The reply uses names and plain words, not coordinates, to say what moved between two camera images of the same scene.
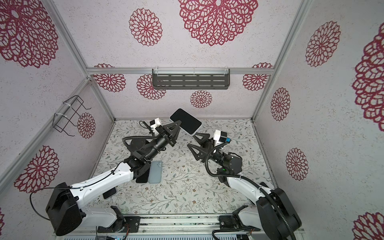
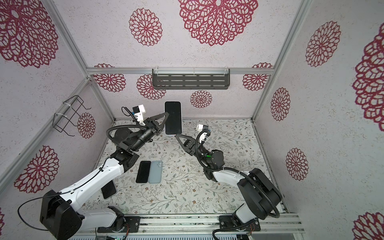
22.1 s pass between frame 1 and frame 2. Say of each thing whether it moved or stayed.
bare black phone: stayed
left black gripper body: moved
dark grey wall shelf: stayed
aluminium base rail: stayed
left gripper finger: moved
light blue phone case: stayed
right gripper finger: moved
